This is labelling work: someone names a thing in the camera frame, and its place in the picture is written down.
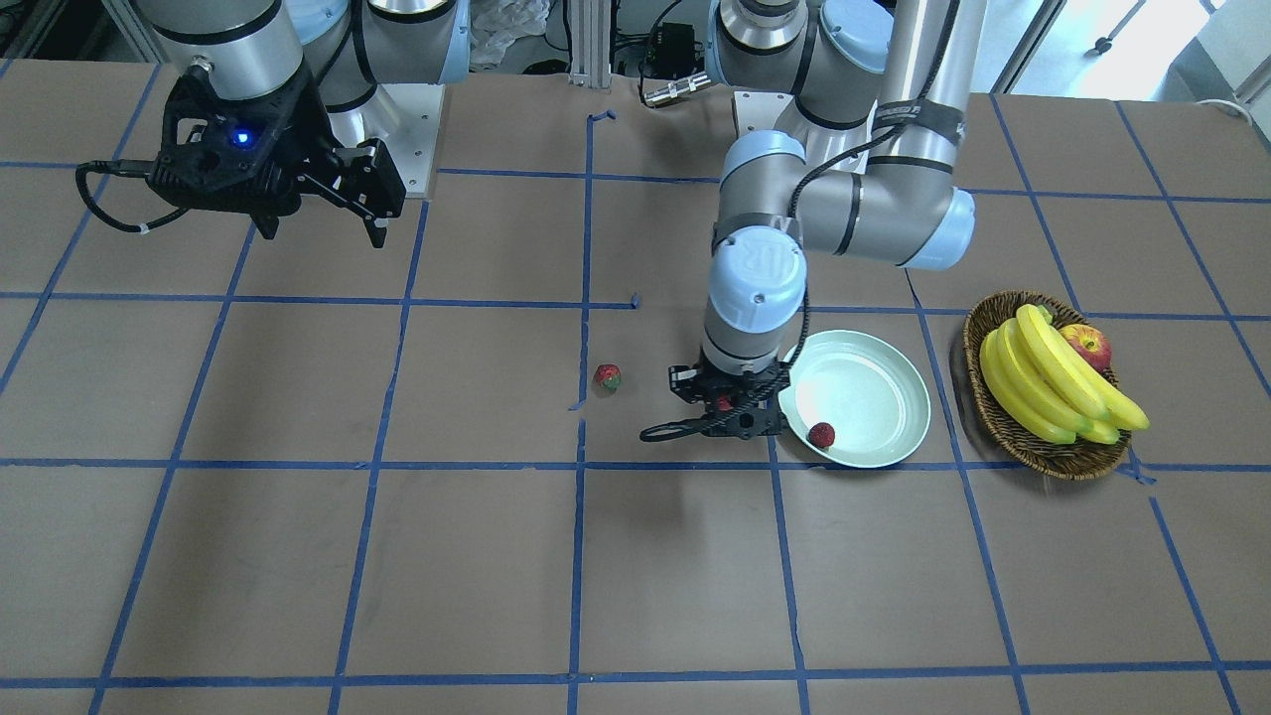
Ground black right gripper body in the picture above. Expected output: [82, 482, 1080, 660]
[147, 70, 407, 224]

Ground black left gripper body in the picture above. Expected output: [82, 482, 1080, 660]
[667, 363, 791, 439]

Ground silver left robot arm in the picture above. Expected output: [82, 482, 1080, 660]
[641, 1, 986, 442]

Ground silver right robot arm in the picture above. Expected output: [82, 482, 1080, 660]
[136, 1, 472, 248]

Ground light green plate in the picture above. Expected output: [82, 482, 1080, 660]
[777, 330, 930, 469]

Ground yellow banana bunch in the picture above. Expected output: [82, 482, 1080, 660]
[979, 304, 1150, 444]

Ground silver metal connector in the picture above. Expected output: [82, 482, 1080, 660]
[641, 71, 714, 109]

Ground brown wicker basket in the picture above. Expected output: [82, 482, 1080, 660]
[949, 290, 1132, 483]

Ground black power box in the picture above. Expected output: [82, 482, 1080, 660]
[643, 22, 700, 80]

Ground red apple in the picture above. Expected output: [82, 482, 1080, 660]
[1060, 323, 1112, 372]

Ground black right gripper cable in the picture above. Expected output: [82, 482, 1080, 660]
[75, 161, 189, 237]

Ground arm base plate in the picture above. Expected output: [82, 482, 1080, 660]
[330, 84, 447, 199]
[732, 90, 793, 137]

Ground aluminium frame post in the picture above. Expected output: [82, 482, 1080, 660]
[562, 0, 614, 93]

